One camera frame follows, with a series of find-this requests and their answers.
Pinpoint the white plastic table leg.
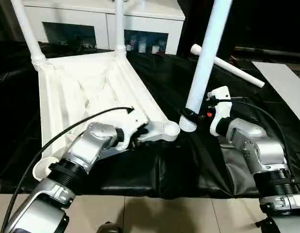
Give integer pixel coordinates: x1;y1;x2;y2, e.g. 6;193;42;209
114;0;127;57
190;44;266;89
11;0;47;67
179;0;233;133

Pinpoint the black work mat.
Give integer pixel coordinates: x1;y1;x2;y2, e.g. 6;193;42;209
0;39;300;199

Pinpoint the flat white board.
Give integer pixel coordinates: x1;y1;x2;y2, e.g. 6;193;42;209
252;61;300;126

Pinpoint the white cabinet with glass doors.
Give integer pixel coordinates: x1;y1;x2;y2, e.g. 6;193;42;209
21;0;186;55

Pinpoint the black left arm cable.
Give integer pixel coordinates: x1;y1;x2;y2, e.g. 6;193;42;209
0;107;135;233

